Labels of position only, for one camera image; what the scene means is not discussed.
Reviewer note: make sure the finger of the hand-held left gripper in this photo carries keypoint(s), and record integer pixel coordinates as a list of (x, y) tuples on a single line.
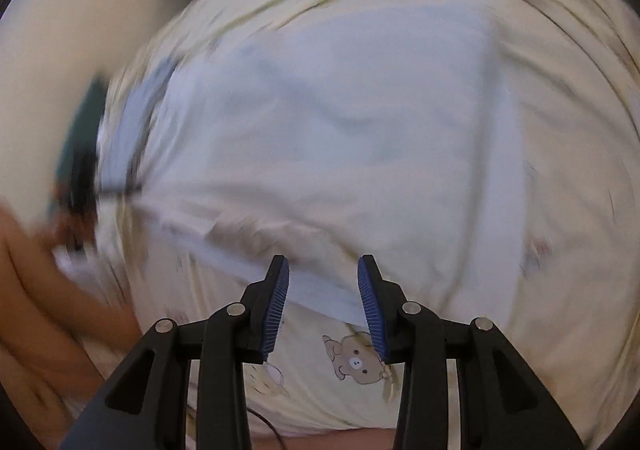
[(120, 190)]

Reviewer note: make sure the person's left forearm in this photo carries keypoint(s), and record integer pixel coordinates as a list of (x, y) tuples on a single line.
[(45, 310)]

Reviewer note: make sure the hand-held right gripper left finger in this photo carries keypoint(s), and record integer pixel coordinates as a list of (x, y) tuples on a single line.
[(276, 310)]

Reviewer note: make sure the light blue fleece garment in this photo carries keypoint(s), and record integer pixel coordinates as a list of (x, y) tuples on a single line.
[(135, 120)]

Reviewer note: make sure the plain white garment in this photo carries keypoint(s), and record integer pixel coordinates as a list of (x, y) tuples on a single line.
[(325, 130)]

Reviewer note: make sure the yellow bear print bedsheet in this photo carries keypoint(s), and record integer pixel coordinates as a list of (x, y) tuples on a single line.
[(575, 180)]

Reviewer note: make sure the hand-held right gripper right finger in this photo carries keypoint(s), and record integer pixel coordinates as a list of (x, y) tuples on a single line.
[(372, 310)]

